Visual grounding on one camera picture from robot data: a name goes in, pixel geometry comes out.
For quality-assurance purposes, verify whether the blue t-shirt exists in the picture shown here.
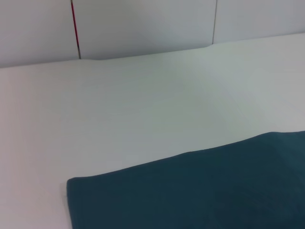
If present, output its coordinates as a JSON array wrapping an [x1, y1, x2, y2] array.
[[66, 130, 305, 229]]

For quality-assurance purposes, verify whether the thin red cord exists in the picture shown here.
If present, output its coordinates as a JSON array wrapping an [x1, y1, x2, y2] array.
[[71, 0, 82, 59]]

